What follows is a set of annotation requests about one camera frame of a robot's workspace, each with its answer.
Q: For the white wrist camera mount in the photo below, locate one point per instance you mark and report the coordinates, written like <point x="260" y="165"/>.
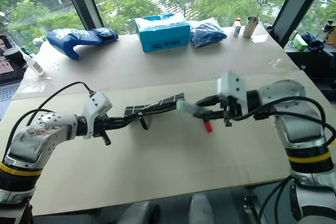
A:
<point x="232" y="85"/>
<point x="97" y="106"/>

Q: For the grey rounded shape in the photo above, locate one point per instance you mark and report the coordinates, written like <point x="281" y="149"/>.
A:
<point x="139" y="213"/>
<point x="200" y="209"/>

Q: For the white squeeze bottle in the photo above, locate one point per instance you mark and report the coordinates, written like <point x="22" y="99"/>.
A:
<point x="32" y="62"/>

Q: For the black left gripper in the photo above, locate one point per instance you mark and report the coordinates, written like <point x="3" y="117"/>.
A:
<point x="101" y="127"/>

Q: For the blue cloth in clear bag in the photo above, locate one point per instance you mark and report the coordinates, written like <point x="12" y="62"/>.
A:
<point x="207" y="33"/>

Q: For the white paper sheet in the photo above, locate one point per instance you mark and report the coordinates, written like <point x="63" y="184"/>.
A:
<point x="260" y="38"/>

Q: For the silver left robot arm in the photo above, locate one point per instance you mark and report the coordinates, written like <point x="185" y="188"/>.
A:
<point x="31" y="140"/>

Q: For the dark blue cloth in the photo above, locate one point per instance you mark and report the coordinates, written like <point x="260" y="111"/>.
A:
<point x="316" y="42"/>

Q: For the white bottle with red cap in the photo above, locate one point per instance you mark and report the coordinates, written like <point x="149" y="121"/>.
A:
<point x="236" y="28"/>

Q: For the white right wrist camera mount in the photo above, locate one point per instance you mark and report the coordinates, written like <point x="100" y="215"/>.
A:
<point x="232" y="85"/>

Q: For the dark window pillar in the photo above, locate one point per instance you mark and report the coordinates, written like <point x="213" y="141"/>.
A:
<point x="84" y="1"/>
<point x="296" y="6"/>

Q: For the blue bag with white print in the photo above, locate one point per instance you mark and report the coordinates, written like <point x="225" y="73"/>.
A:
<point x="78" y="41"/>

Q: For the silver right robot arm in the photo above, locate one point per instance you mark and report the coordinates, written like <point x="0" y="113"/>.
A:
<point x="299" y="129"/>

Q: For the black white-grid pouch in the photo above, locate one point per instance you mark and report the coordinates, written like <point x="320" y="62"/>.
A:
<point x="162" y="102"/>

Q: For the clear plastic sheet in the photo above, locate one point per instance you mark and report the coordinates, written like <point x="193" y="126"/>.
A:
<point x="30" y="87"/>

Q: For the green and white box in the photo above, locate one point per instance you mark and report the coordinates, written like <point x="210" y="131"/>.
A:
<point x="299" y="43"/>

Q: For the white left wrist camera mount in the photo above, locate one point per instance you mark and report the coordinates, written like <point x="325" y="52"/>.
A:
<point x="97" y="106"/>

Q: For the cyan tissue box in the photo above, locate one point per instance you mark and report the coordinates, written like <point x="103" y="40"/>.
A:
<point x="165" y="37"/>

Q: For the grey laptop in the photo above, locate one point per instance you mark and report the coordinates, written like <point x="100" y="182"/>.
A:
<point x="8" y="91"/>

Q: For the red marker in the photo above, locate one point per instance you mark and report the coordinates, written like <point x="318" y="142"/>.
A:
<point x="208" y="127"/>

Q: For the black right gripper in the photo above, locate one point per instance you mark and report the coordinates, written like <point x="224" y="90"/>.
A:
<point x="232" y="110"/>

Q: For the black side desk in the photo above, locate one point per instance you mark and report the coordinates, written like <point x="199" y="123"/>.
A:
<point x="315" y="74"/>

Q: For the black device on stand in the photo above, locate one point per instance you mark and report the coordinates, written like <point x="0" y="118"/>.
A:
<point x="330" y="27"/>

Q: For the small white scraps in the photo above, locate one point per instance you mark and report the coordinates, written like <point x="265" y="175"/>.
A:
<point x="56" y="66"/>

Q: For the small white round object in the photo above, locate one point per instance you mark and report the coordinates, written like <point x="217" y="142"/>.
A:
<point x="38" y="41"/>

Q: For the steel cup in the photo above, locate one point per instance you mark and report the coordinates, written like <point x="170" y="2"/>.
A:
<point x="250" y="27"/>

